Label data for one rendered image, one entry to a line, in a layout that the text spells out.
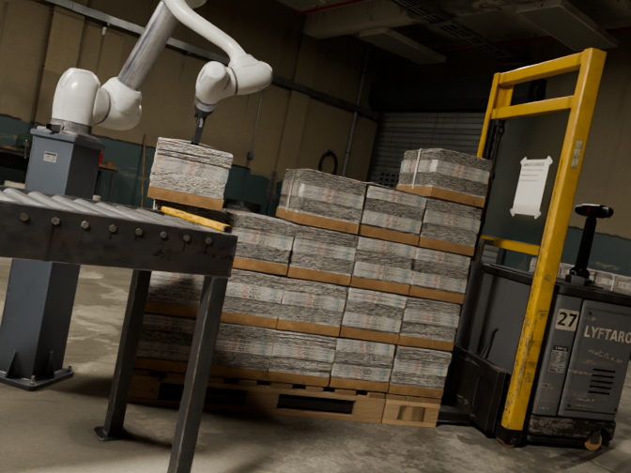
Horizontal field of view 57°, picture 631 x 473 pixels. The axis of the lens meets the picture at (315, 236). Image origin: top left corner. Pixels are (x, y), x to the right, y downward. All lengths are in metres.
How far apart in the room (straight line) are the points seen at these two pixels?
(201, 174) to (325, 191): 0.54
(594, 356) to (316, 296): 1.41
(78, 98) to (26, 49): 6.46
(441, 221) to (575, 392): 1.07
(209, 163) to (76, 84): 0.62
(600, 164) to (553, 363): 6.30
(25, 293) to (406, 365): 1.66
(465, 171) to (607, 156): 6.39
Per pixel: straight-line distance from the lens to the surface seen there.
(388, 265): 2.63
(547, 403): 3.07
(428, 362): 2.84
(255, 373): 2.56
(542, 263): 2.83
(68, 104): 2.52
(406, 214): 2.64
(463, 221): 2.77
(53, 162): 2.51
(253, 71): 2.21
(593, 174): 9.10
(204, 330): 1.64
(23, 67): 8.93
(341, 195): 2.52
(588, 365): 3.16
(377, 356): 2.70
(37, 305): 2.55
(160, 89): 9.49
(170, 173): 2.29
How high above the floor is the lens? 0.92
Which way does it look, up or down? 3 degrees down
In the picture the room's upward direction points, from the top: 11 degrees clockwise
